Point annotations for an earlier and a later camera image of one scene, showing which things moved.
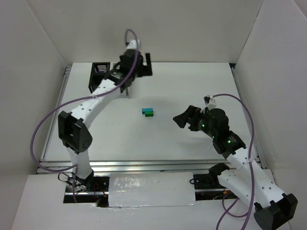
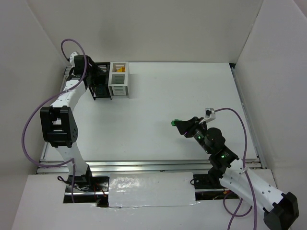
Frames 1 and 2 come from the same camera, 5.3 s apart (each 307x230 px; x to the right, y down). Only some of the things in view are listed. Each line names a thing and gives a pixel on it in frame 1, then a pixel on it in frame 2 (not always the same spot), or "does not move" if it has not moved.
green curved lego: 149,113 to 172,122
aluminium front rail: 131,166 does not move
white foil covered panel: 150,189 does not move
